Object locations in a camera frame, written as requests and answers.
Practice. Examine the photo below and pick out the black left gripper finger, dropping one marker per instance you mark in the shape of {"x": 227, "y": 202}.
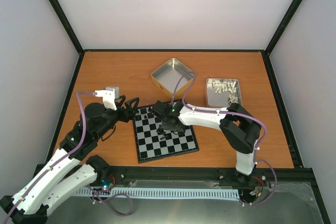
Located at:
{"x": 131, "y": 108}
{"x": 120, "y": 102}

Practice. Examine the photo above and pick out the black chess pieces pile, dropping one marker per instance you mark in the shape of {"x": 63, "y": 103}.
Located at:
{"x": 161, "y": 133}

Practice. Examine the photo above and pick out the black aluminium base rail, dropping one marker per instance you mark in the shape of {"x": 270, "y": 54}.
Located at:
{"x": 227, "y": 177}

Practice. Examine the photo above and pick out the white patterned tin lid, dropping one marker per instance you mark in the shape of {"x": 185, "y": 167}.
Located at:
{"x": 211, "y": 98}

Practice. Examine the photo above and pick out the black white chess board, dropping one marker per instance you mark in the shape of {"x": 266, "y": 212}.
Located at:
{"x": 153, "y": 143}

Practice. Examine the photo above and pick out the black enclosure frame post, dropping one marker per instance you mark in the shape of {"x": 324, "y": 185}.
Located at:
{"x": 293, "y": 7}

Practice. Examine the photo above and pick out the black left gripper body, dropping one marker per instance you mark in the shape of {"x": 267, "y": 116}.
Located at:
{"x": 125, "y": 116}

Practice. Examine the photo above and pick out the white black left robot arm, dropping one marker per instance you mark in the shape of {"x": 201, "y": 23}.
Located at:
{"x": 62, "y": 176}

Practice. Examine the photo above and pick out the light blue cable duct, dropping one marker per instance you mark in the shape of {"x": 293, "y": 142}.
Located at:
{"x": 172, "y": 193}

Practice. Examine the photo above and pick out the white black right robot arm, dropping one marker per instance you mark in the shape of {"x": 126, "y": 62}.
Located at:
{"x": 242, "y": 131}

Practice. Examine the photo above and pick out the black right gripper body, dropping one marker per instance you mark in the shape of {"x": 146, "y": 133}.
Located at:
{"x": 177, "y": 128}

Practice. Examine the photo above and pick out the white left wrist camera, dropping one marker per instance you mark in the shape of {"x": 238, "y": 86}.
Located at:
{"x": 109, "y": 95}

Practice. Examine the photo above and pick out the black front left frame post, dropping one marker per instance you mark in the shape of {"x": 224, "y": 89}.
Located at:
{"x": 66, "y": 25}

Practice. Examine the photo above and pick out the white chess pieces pile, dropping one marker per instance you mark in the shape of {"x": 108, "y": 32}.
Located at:
{"x": 227, "y": 92}

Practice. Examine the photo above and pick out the gold square tin box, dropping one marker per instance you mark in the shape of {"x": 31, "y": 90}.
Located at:
{"x": 172, "y": 78}

